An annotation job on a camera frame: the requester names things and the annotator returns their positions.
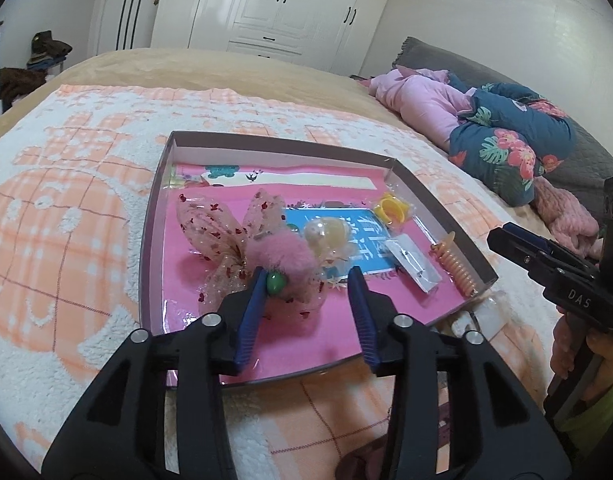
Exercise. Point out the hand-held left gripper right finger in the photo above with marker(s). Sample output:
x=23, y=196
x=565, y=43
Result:
x=364, y=320

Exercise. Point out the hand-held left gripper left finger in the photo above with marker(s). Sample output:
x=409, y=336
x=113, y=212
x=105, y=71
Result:
x=251, y=310

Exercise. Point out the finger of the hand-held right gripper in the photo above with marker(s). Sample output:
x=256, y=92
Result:
x=516, y=252
x=531, y=237

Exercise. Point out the small clear jewelry packet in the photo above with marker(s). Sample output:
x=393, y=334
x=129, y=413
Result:
x=411, y=257

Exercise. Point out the sheer beige bow hair clip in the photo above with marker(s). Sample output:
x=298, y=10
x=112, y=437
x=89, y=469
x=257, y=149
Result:
x=211, y=220

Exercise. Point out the brown cardboard box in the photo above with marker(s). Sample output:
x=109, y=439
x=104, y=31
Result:
x=286, y=155

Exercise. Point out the person's right forearm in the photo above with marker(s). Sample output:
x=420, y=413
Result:
x=606, y=395

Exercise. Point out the person's right hand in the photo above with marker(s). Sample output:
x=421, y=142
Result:
x=609, y=352

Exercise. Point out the pink knitted blanket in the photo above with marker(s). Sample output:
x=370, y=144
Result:
x=566, y=220

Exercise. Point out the clear plastic bag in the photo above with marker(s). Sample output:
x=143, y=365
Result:
x=486, y=317

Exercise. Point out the pink and floral bedding pile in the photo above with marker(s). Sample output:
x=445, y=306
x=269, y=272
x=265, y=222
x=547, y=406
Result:
x=576, y=160

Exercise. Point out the pink quilt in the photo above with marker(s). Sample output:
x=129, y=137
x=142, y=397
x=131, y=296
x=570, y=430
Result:
x=426, y=105

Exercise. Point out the orange plaid fleece blanket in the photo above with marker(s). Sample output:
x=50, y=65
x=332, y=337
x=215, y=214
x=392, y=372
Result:
x=61, y=185

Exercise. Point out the white wardrobe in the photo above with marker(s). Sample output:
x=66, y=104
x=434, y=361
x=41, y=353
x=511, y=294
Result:
x=266, y=5

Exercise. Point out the dark clothes pile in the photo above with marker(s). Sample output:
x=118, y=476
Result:
x=21, y=85

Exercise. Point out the white door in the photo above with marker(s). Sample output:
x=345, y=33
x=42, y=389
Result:
x=106, y=20

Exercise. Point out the brown folded clothes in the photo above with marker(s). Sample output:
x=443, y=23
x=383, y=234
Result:
x=49, y=47

